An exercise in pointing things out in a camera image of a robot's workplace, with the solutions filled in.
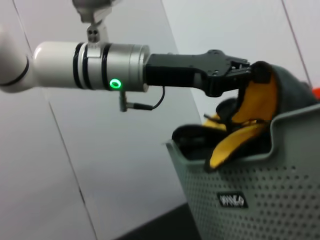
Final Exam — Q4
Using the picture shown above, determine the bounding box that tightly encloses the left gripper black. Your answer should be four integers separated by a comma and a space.
145, 49, 254, 98

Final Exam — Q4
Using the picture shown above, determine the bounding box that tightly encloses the orange grey towel black trim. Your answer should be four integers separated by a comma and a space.
204, 61, 320, 173

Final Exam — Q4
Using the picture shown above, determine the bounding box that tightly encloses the grey perforated plastic storage box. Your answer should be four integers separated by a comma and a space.
165, 103, 320, 240

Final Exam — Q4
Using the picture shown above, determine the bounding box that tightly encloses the black tablecloth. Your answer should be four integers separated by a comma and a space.
117, 202, 204, 240

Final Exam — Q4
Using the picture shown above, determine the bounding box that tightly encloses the black cloth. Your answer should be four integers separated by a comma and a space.
172, 124, 272, 161

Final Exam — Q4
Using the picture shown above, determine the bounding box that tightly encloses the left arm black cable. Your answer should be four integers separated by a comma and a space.
118, 86, 166, 113

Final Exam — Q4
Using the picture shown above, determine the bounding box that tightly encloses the left wrist camera silver mount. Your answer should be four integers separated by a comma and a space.
71, 0, 124, 50

